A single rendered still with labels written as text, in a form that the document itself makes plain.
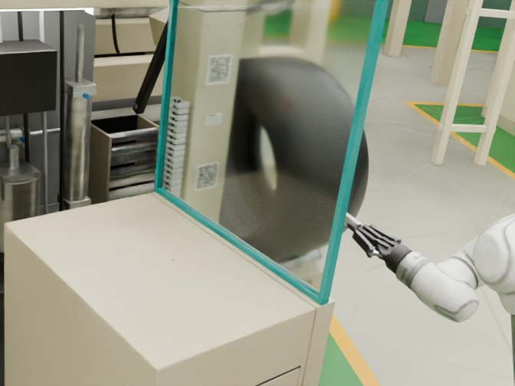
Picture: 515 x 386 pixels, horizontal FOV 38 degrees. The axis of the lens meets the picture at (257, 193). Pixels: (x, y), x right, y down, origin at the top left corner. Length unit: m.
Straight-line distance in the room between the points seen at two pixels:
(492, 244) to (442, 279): 0.59
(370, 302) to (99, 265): 2.67
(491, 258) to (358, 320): 2.50
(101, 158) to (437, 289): 1.06
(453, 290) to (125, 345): 0.92
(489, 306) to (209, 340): 3.10
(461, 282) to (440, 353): 1.83
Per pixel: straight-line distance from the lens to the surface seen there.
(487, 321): 4.11
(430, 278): 1.92
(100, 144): 2.32
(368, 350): 3.61
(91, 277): 1.41
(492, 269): 1.34
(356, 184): 2.10
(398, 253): 1.98
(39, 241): 1.52
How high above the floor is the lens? 1.99
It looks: 24 degrees down
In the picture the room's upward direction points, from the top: 8 degrees clockwise
